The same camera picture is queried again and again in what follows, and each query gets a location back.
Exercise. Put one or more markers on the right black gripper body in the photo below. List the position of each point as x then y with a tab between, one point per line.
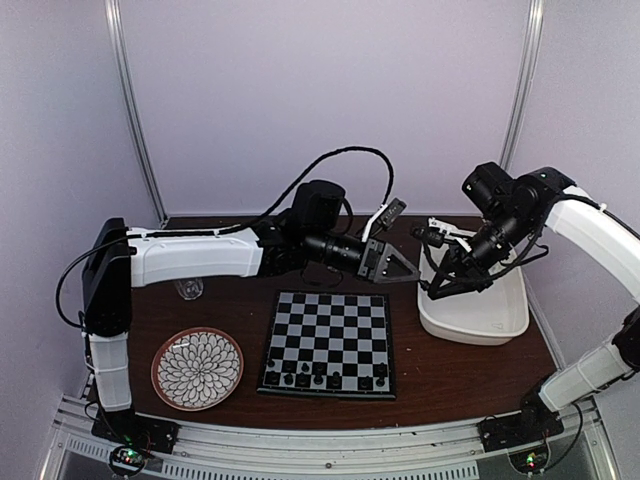
509	230

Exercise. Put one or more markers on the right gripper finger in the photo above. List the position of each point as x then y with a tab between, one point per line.
436	290
439	257

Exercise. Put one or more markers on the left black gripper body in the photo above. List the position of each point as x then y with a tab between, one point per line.
320	244

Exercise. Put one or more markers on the black and grey chessboard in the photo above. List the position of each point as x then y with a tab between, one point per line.
349	333

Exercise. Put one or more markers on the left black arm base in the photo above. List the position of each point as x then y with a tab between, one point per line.
133	430

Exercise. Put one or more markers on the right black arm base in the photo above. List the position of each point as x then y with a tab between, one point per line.
517	429

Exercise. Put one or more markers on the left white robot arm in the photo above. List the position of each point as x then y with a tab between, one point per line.
126	258

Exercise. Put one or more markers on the white plastic tub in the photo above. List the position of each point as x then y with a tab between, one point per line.
490	318

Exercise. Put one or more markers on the clear drinking glass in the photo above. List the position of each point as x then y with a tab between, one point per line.
189	289

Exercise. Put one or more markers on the floral patterned plate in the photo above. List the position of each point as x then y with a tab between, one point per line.
197	369

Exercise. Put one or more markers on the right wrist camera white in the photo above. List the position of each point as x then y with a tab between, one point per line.
437	233

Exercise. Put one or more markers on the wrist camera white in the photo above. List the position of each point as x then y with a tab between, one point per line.
383	218
437	233

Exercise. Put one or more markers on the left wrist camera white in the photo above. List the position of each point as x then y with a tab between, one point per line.
383	218

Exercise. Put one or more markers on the right aluminium frame post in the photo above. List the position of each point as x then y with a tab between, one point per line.
528	63

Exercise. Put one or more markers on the aluminium frame post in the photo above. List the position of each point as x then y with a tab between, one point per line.
118	41
528	63

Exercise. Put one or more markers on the left aluminium frame post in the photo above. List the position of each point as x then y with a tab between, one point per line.
118	41

